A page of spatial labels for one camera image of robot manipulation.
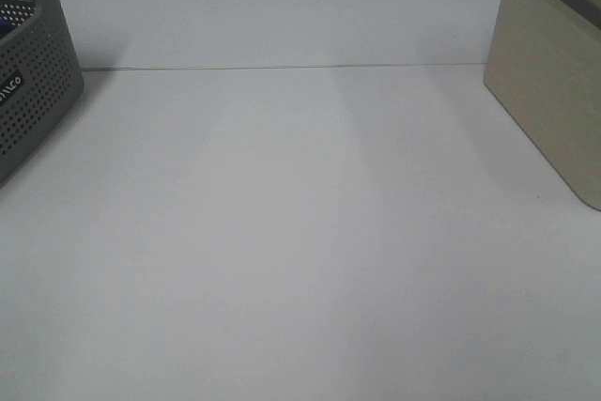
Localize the blue microfiber towel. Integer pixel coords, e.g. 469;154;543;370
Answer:
0;18;16;39

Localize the beige storage bin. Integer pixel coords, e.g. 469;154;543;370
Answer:
484;0;600;209

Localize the grey perforated plastic basket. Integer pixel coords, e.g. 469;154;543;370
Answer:
1;0;84;181

